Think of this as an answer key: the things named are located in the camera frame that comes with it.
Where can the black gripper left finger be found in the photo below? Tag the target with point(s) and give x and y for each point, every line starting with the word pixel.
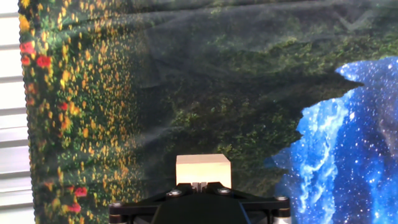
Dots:
pixel 136 210

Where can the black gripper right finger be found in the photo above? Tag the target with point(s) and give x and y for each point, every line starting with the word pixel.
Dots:
pixel 267 208

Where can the small wooden block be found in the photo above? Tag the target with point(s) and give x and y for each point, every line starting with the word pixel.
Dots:
pixel 203 169

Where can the landscape and galaxy printed cloth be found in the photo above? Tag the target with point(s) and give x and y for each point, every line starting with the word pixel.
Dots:
pixel 202 93

